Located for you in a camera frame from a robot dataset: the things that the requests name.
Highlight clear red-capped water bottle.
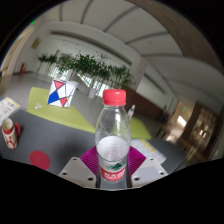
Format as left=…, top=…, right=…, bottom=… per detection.
left=94, top=88, right=132, bottom=190

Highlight small lime green table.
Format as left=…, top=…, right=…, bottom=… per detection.
left=129, top=116, right=153, bottom=141

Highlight large lime green table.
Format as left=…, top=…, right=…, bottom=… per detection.
left=26, top=87, right=97, bottom=134

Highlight white box with coloured triangles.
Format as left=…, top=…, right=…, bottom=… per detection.
left=47, top=79, right=79, bottom=109

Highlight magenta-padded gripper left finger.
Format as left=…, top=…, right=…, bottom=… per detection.
left=58, top=145, right=102, bottom=189

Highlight framed wall picture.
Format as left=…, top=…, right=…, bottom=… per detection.
left=30, top=36, right=42, bottom=50

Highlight colourful printed booklet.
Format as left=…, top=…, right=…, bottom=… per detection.
left=0, top=96, right=21, bottom=126

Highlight red and white mug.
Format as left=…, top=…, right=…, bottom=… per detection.
left=1, top=117, right=22, bottom=150

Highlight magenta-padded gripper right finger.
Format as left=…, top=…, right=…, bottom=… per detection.
left=126, top=145, right=169, bottom=189

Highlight flat round red coaster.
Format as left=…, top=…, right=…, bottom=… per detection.
left=29, top=150, right=51, bottom=171

